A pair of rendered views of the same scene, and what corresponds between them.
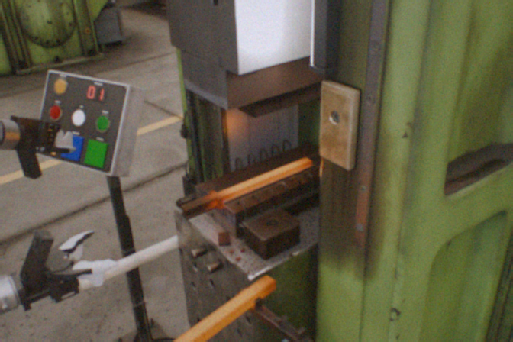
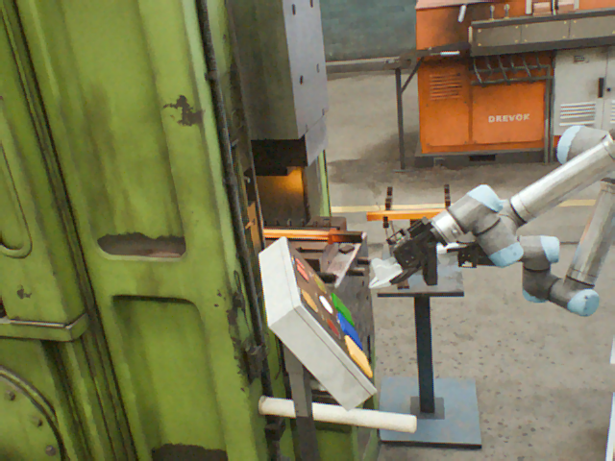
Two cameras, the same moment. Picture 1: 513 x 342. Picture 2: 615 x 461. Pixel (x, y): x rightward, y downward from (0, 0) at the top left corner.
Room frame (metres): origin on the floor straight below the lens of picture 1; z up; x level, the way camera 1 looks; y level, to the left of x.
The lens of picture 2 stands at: (2.26, 1.59, 1.86)
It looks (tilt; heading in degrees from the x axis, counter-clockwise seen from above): 23 degrees down; 236
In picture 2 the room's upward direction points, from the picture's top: 7 degrees counter-clockwise
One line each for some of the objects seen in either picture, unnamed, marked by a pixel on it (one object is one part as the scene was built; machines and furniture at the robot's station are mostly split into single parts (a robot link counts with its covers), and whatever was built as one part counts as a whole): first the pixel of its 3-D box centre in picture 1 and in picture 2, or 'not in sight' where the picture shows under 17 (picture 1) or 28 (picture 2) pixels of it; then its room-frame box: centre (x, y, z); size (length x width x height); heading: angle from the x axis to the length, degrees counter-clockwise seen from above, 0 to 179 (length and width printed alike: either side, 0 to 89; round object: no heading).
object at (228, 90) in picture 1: (273, 60); (250, 140); (1.26, -0.07, 1.32); 0.42 x 0.20 x 0.10; 124
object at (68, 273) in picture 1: (73, 269); not in sight; (0.87, 0.39, 1.00); 0.09 x 0.05 x 0.02; 88
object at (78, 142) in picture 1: (73, 147); (348, 332); (1.45, 0.55, 1.01); 0.07 x 0.05 x 0.07; 59
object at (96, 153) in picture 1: (97, 153); (340, 310); (1.40, 0.46, 1.01); 0.07 x 0.05 x 0.07; 59
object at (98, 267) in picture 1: (97, 274); not in sight; (0.88, 0.34, 0.97); 0.09 x 0.03 x 0.06; 88
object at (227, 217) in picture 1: (275, 182); (266, 248); (1.26, -0.07, 0.96); 0.42 x 0.20 x 0.09; 124
